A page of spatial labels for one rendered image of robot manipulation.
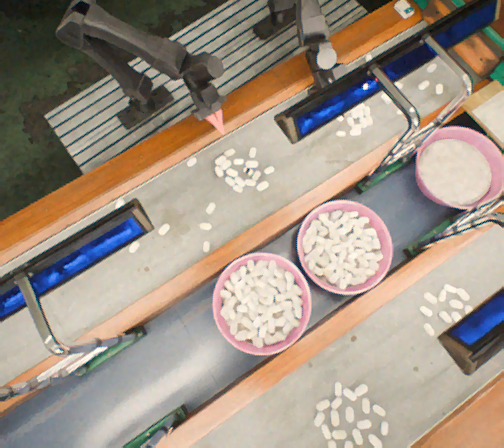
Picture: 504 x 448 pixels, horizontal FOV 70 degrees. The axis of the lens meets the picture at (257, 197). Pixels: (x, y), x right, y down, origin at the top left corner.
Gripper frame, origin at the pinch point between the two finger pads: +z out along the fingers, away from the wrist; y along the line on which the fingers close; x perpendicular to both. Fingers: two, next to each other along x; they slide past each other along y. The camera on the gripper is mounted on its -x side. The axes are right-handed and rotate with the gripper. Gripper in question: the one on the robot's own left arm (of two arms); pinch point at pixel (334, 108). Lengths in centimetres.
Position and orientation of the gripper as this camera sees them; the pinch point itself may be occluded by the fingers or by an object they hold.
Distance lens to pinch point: 121.8
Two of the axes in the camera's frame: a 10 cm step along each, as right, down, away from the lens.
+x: -3.5, -3.1, 8.9
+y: 8.4, -5.3, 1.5
